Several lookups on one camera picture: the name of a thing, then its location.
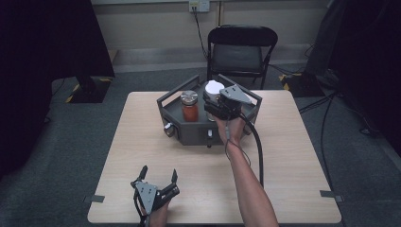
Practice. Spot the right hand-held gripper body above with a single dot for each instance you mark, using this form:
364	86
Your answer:
231	100

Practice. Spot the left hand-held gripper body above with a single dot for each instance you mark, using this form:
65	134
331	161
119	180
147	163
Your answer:
147	196

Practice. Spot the white cup with lid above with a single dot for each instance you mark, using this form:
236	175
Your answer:
213	87

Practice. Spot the red sauce jar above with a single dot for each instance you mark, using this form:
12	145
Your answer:
190	110

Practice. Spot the dark grey metal tray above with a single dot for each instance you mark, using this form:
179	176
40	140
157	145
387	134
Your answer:
189	132

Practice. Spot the person's left hand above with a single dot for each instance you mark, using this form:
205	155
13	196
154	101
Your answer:
160	217

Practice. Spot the person's right hand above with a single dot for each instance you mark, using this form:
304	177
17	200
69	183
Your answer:
234	130

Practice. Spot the black folding chair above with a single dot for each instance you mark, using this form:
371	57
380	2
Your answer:
238	58

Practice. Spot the grey tape piece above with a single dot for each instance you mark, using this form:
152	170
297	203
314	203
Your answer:
331	195
94	199

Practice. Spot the black stand base, striped tape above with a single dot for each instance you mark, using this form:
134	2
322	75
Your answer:
90	91
304	85

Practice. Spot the dark curtain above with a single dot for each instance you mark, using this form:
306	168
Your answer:
38	63
372	63

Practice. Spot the beige wall conduit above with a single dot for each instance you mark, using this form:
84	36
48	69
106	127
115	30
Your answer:
220	12

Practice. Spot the white wall outlet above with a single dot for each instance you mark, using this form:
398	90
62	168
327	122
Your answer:
199	5

